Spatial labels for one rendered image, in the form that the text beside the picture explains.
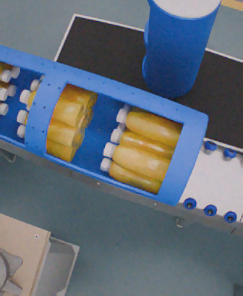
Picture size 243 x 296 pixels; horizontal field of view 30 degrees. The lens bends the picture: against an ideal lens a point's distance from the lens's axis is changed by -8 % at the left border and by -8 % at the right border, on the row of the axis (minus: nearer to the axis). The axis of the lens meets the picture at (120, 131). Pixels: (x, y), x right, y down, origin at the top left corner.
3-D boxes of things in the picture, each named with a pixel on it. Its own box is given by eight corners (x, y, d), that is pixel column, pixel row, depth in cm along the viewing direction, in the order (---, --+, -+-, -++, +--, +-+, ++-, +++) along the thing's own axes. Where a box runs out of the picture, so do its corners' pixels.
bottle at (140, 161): (174, 156, 136) (116, 135, 138) (171, 165, 130) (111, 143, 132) (166, 176, 139) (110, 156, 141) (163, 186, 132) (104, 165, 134)
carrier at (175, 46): (194, 52, 247) (143, 46, 248) (223, -41, 162) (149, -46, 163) (194, 100, 240) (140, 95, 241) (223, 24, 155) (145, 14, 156)
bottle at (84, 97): (82, 119, 138) (31, 100, 140) (90, 108, 144) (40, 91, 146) (87, 98, 135) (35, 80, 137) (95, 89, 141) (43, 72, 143)
